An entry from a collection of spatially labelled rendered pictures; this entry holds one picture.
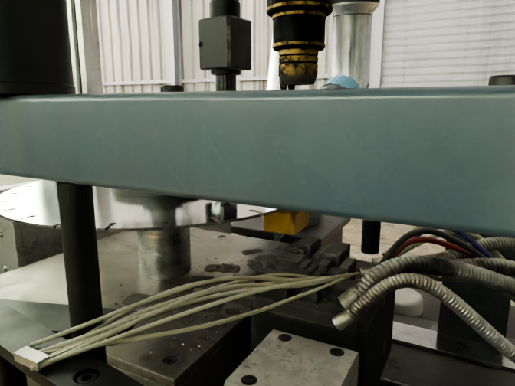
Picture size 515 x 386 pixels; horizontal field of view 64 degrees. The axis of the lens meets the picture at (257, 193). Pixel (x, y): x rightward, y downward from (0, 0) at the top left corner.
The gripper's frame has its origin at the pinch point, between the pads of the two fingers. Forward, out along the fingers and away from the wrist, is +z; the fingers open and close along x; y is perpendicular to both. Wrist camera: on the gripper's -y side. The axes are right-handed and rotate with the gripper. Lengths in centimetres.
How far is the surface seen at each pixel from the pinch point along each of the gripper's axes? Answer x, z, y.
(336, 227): -34.3, -28.0, 9.6
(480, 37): -214, -531, 88
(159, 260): 9.7, 18.0, -1.4
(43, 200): 21.2, 21.7, 4.0
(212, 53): 25.9, 2.7, -6.4
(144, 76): -183, -441, 658
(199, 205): 16.8, 15.1, -9.6
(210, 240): 0.7, 7.9, 4.0
